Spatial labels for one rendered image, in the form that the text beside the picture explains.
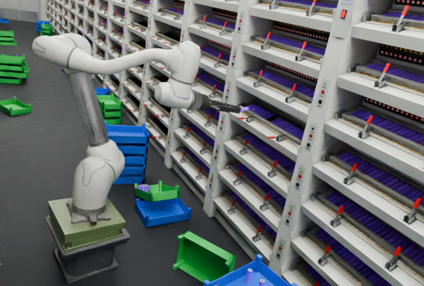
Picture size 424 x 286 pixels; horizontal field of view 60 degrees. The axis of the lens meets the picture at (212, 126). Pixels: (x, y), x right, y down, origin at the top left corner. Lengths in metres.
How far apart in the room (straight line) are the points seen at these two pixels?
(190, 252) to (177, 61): 1.02
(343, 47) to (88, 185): 1.23
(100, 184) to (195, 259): 0.65
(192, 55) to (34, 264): 1.27
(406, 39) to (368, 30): 0.15
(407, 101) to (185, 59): 0.84
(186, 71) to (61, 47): 0.54
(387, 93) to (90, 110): 1.30
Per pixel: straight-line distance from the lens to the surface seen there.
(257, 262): 1.59
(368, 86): 1.47
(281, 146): 1.80
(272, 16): 1.91
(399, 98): 1.40
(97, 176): 1.74
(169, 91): 1.53
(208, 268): 2.00
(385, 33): 1.45
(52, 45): 1.71
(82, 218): 1.83
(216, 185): 2.35
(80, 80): 1.85
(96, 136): 1.90
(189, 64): 1.52
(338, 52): 1.57
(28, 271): 2.05
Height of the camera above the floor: 1.35
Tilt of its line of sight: 19 degrees down
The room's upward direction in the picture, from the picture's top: 10 degrees clockwise
